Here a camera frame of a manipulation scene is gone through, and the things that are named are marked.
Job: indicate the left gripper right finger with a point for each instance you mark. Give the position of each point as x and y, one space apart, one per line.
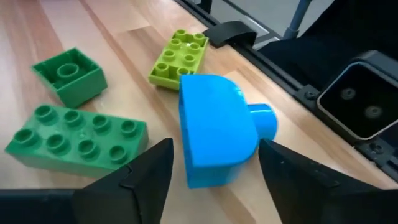
311 199

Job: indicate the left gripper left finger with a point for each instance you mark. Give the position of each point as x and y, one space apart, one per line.
93 205

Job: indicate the long dark green brick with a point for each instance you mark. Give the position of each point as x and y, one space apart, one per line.
77 146

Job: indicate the blue single-stud toy block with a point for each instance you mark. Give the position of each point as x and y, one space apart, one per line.
217 130

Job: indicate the small dark green brick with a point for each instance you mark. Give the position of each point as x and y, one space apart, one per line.
81 87

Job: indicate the lime green toy brick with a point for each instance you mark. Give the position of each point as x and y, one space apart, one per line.
180 56

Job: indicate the grey table-level camera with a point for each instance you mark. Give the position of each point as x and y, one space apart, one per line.
357 99

